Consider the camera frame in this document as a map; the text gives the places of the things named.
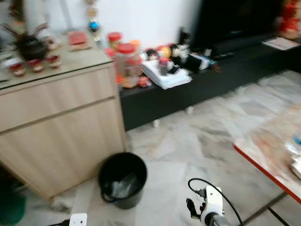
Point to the clear plastic container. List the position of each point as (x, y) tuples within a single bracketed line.
[(294, 143)]

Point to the black rubbish bin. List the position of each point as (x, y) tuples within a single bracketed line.
[(106, 175)]

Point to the marble pattern folding table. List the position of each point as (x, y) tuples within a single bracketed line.
[(268, 141)]

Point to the stack of white papers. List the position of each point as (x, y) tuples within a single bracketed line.
[(164, 79)]

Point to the light wooden cabinet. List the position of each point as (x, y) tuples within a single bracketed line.
[(56, 132)]

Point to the black and white figurine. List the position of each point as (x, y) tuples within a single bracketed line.
[(183, 47)]

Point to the large red lidded jar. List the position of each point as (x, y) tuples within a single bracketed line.
[(126, 61)]

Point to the orange lidded jar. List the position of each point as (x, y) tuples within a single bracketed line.
[(135, 44)]

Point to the green bucket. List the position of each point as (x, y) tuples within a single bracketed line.
[(11, 207)]

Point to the white paper sheet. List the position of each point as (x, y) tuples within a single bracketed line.
[(281, 43)]

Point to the small red lidded jar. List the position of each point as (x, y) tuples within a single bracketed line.
[(114, 36)]

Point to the black television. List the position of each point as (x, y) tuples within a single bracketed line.
[(235, 23)]

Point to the small red cup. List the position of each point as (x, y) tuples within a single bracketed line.
[(53, 61), (18, 69), (36, 66)]

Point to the red tray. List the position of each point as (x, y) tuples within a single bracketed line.
[(78, 38)]

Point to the hanging bead ornament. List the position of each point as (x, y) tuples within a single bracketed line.
[(94, 26)]

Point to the red festive doll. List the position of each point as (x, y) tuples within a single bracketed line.
[(289, 21)]

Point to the black teapot with twigs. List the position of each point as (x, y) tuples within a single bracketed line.
[(30, 47)]

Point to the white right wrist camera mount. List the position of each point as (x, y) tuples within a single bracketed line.
[(214, 200)]

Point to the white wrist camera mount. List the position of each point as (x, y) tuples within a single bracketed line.
[(78, 220), (214, 200)]

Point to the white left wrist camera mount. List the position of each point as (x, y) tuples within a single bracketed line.
[(78, 220)]

